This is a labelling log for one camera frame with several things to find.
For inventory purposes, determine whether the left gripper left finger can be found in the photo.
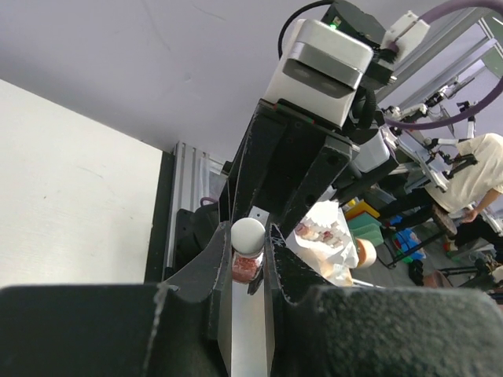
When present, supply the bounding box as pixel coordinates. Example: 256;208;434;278
1;222;232;376

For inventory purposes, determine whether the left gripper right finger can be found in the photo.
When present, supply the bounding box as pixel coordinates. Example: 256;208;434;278
265;224;502;376

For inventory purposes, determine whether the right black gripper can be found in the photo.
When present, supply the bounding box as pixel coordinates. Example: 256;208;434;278
226;99;359;236

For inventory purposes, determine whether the white tape roll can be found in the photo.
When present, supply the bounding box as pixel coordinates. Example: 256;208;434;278
356;238;377;269

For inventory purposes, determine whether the green foam block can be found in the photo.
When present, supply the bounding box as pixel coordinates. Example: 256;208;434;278
347;212;384;247

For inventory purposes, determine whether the person in cream shirt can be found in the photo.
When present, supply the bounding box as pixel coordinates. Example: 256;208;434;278
392;132;503;260

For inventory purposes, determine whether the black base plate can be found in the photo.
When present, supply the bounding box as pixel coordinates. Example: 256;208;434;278
144;152;175;283

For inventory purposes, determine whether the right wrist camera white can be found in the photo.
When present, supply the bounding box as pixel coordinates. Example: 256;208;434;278
263;19;373;126

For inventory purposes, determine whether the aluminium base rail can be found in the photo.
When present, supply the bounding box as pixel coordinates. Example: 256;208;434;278
166;141;225;269

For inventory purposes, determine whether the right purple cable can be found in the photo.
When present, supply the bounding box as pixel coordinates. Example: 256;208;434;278
383;0;503;133

